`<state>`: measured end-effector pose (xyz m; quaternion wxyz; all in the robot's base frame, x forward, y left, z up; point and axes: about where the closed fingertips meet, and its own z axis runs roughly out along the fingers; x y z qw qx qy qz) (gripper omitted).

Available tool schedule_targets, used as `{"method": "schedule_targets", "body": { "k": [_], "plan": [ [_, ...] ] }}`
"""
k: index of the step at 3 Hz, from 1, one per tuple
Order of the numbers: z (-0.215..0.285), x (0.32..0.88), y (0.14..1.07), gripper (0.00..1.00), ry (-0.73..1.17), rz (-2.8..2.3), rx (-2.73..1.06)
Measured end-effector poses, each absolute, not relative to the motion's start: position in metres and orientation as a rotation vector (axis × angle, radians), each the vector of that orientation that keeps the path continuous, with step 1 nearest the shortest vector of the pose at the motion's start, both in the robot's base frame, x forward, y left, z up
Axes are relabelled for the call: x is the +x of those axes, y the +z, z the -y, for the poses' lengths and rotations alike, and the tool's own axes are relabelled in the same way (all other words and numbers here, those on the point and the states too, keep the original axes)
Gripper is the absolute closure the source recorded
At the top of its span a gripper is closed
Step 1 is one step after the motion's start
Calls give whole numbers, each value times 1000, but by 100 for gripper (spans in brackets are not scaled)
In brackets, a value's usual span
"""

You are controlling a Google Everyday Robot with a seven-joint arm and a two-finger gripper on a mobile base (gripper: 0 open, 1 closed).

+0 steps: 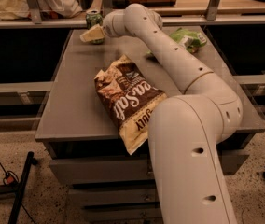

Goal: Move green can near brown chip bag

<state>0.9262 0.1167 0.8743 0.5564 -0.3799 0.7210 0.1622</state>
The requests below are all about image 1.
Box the green chip bag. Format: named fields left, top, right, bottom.
left=147, top=28, right=207, bottom=55

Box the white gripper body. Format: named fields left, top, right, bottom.
left=103, top=10, right=132, bottom=37

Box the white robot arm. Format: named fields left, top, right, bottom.
left=80, top=4, right=243, bottom=224

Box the grey metal bracket left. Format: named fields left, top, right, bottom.
left=26, top=0, right=42, bottom=24

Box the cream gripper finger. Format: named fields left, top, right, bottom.
left=79, top=24, right=105, bottom=43

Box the black stand leg left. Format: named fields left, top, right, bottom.
left=0, top=151, right=38, bottom=224

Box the brown sea salt chip bag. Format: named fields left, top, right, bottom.
left=94, top=55, right=167, bottom=155

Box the green soda can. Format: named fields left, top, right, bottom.
left=85, top=9, right=105, bottom=46

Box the grey metal bracket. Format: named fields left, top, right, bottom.
left=205, top=0, right=220, bottom=21
left=26, top=0, right=42, bottom=24
left=100, top=0, right=116, bottom=17

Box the grey metal bracket right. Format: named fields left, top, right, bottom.
left=205, top=0, right=220, bottom=21

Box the black cable with red clip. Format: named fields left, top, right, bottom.
left=0, top=143, right=37, bottom=224

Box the grey metal bracket middle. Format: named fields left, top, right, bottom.
left=100, top=0, right=116, bottom=17

